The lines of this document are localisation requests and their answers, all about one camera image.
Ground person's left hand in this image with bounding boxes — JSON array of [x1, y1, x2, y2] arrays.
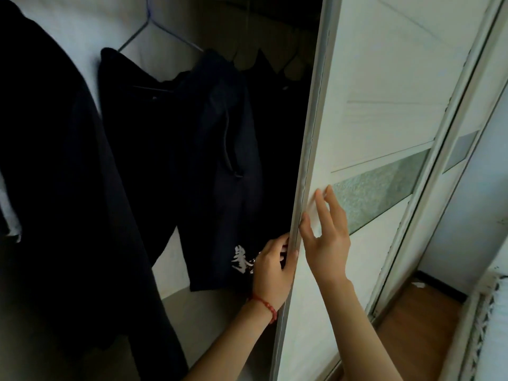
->
[[252, 233, 299, 314]]

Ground person's right hand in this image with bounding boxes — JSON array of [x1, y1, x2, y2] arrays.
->
[[298, 185, 352, 288]]

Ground white sliding wardrobe door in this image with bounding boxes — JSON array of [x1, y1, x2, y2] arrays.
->
[[371, 0, 508, 320], [273, 0, 505, 381]]

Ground person's left forearm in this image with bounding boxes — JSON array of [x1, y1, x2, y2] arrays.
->
[[183, 298, 278, 381]]

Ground person's right forearm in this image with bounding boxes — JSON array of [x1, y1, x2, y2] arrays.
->
[[317, 278, 402, 381]]

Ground dark shorts with white print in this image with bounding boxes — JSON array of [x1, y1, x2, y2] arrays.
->
[[175, 49, 274, 293]]

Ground dark hanging garment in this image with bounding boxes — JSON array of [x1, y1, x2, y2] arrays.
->
[[238, 47, 318, 250]]

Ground white wardrobe cabinet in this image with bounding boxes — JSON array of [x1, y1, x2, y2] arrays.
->
[[0, 0, 332, 381]]

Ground dark clothes hanger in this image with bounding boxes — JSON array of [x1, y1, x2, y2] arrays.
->
[[232, 33, 304, 76]]

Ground black hanging garment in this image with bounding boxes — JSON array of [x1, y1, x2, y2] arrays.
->
[[98, 47, 199, 270]]

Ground white lace bed cover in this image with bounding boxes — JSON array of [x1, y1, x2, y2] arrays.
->
[[456, 234, 508, 381]]

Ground long black coat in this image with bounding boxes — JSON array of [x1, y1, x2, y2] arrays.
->
[[0, 0, 189, 381]]

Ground light grey garment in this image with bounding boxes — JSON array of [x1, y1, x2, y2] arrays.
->
[[0, 170, 23, 243]]

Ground red string bracelet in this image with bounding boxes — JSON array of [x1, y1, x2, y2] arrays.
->
[[248, 294, 278, 325]]

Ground blue-grey wire hanger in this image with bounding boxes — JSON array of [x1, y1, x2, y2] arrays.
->
[[118, 0, 205, 54]]

